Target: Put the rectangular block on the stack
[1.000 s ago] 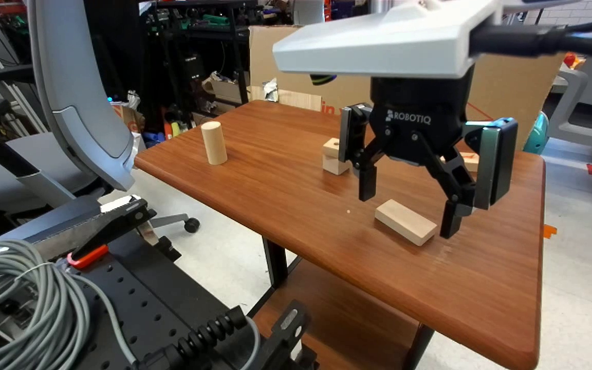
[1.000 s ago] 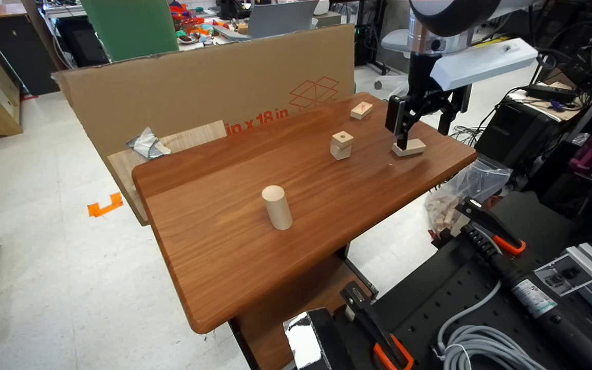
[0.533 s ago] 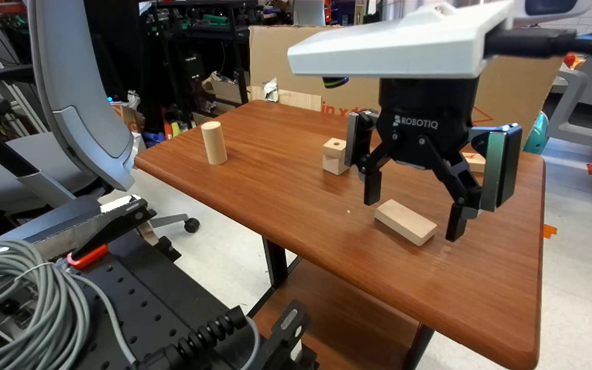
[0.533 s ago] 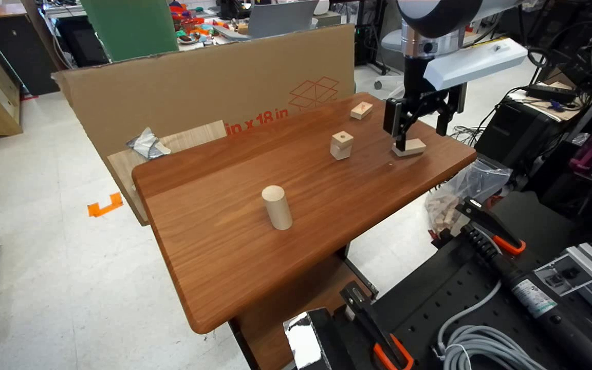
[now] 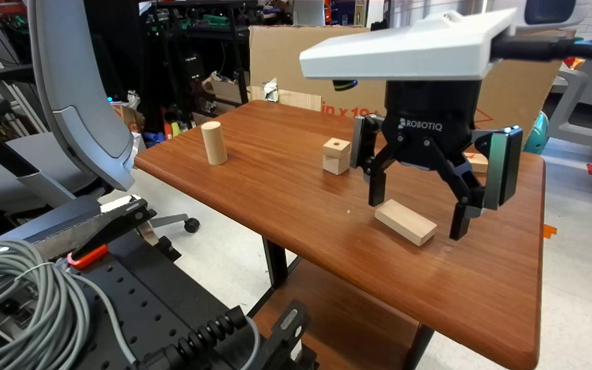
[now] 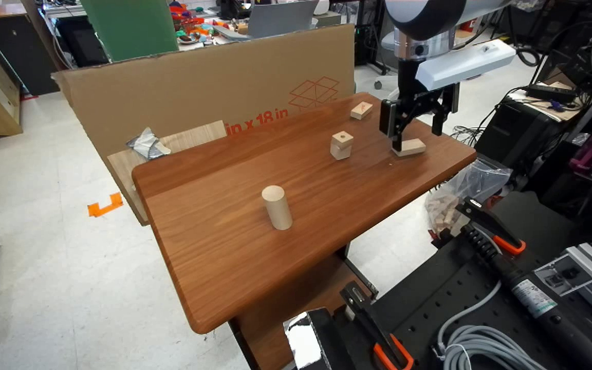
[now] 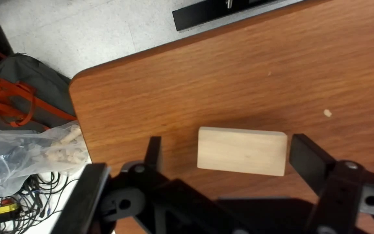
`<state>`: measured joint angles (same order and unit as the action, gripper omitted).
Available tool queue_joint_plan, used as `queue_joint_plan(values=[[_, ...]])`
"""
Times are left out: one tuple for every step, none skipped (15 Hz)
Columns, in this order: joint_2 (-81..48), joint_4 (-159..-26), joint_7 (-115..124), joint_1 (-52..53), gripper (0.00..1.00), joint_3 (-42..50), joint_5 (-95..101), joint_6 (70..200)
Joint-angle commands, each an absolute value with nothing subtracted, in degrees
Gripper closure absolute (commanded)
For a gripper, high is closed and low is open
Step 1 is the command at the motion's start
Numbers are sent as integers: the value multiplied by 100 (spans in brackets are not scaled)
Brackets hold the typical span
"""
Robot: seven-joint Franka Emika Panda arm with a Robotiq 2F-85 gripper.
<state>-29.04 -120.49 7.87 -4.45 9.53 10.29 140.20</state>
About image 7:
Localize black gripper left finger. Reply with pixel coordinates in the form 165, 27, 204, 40
50, 135, 258, 234

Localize small yellow connector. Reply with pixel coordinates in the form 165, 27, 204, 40
0, 203, 21, 217

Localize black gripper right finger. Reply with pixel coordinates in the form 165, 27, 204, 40
289, 133, 374, 234

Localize clear plastic bag of blocks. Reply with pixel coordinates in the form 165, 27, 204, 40
0, 121, 91, 205

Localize grey bag with orange straps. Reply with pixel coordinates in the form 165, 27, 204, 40
0, 44, 78, 131

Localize tangled black cables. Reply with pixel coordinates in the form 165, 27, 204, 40
0, 173, 81, 234

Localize rectangular wooden block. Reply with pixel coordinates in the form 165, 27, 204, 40
197, 125, 289, 178

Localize black flat bar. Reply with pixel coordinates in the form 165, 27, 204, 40
172, 0, 303, 31

